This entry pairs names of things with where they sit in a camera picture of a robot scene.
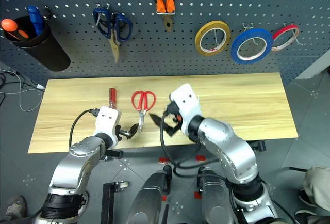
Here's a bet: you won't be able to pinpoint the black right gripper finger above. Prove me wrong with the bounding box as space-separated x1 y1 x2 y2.
163 122 180 137
148 113 163 127

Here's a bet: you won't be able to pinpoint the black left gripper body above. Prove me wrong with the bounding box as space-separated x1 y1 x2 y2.
114 124 130 142

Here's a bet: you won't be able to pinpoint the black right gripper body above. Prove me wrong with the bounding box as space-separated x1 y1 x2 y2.
163 100 183 124

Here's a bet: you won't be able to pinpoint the dark grey pegboard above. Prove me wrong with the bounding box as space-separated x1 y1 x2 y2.
0 0 330 85

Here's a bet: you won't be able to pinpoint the yellow tape roll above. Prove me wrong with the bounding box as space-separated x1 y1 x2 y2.
194 20 232 56

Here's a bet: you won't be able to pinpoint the metal pegboard hook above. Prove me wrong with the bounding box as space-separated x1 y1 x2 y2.
242 22 259 47
283 23 303 46
94 3 111 27
211 27 224 47

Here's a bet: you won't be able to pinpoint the blue tape roll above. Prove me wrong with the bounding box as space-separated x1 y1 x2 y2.
230 28 274 65

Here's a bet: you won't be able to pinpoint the red tape roll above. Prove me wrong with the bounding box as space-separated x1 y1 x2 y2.
271 23 301 52

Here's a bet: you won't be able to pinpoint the dark rounded glossy shape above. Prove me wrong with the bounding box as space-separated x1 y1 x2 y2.
125 165 173 224
197 166 234 224

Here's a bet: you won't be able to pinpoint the black table clamp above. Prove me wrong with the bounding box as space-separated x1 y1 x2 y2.
251 140 267 153

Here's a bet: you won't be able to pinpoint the black cylindrical tool cup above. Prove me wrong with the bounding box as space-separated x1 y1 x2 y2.
2 15 71 72

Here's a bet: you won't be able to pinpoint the grey worn shoe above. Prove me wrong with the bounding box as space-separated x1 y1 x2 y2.
4 195 28 221

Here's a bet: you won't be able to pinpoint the black white sneaker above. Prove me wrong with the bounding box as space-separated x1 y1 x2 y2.
294 187 330 224

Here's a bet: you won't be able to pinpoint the beige trouser leg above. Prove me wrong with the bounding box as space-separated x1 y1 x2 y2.
302 165 330 210

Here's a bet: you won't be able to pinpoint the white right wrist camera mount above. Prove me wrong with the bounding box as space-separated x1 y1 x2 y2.
169 83 203 135

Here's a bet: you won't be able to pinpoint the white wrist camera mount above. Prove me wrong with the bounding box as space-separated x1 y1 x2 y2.
169 83 203 135
93 106 122 139

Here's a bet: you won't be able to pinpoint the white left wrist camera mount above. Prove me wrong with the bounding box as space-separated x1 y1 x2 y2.
93 106 122 139

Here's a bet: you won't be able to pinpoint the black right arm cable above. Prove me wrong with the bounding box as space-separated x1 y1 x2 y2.
159 112 220 178

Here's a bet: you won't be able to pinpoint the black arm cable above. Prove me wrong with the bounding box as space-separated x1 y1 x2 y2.
159 112 220 178
68 108 100 148

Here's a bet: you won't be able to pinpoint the red handled scissors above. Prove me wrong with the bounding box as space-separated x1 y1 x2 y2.
131 90 157 133

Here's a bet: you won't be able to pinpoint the red handled screwdriver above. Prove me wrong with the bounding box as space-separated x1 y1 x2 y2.
108 87 118 109

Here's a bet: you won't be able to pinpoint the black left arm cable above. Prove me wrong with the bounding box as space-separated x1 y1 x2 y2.
68 108 100 148

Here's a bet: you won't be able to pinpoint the black metal frame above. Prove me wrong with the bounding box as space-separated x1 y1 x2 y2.
101 182 124 224

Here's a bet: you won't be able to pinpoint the blue handled scissors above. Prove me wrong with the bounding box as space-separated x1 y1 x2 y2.
92 7 134 63

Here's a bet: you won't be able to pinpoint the white floor cable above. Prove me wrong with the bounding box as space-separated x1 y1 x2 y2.
0 68 45 113

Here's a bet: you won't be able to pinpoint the orange black handled pliers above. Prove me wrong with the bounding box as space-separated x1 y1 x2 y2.
147 0 177 33

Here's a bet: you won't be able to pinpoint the blue handled tool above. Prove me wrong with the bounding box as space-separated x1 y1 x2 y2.
26 5 45 37

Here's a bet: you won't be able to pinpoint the orange black handled screwdriver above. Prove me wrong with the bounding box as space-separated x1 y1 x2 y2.
1 18 29 41

